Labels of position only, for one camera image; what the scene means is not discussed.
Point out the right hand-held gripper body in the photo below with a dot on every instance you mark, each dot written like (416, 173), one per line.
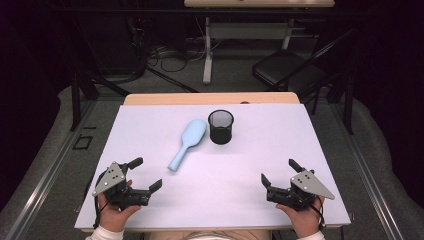
(306, 186)

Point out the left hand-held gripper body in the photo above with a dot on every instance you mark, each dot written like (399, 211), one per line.
(115, 186)

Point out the light blue hairbrush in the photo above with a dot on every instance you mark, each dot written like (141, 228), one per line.
(193, 135)

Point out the black mesh cup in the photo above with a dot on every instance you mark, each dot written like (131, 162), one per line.
(220, 133)

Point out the person's left hand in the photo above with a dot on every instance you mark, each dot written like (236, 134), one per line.
(113, 216)

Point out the person's right hand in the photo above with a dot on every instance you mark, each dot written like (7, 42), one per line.
(306, 220)

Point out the white table mat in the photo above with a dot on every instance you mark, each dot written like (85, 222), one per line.
(213, 200)

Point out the person's torso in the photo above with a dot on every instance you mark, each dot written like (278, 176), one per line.
(206, 236)

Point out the black metal stand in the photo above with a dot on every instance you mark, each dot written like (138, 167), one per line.
(75, 100)
(348, 106)

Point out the black folding chair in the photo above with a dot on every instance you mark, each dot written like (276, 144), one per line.
(286, 68)

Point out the white-legged desk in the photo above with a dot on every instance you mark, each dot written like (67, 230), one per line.
(250, 31)

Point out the black horizontal metal bar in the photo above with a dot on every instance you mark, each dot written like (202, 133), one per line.
(133, 11)

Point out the metal floor rail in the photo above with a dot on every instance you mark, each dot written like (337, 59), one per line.
(43, 186)
(370, 186)

